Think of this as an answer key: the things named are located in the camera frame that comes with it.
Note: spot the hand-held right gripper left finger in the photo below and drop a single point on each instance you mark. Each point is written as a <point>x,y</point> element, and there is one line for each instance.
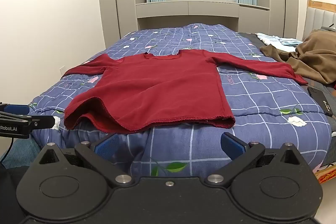
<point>107,148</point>

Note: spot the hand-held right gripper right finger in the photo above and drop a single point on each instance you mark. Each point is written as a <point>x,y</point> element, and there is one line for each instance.
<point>232,145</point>

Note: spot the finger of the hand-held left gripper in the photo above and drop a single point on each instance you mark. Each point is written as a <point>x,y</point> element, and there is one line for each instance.
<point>16,109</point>
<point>43,122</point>

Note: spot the red long-sleeved sweater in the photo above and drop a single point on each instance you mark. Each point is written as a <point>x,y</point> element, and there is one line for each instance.
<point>157,87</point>

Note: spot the blue floral checked quilt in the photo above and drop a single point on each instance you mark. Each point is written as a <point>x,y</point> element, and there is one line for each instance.
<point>262,98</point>

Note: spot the orange cardboard box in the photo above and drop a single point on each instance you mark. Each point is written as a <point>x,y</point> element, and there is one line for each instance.
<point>326,173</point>

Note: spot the black phone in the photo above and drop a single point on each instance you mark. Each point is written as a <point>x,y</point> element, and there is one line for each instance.
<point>320,100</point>

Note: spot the light blue patterned cloth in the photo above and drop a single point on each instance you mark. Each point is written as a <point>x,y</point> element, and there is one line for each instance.
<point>270,39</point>

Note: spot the brown garment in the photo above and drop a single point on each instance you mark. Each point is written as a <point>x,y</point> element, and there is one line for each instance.
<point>315,56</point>

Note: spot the beige window cabinet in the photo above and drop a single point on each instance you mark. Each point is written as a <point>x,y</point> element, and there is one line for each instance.
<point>189,12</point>

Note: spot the white wall socket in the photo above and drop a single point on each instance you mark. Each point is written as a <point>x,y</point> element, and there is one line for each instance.
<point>62,70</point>

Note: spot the padded headboard with wooden frame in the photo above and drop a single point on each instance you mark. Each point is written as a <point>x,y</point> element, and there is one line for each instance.
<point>320,19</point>

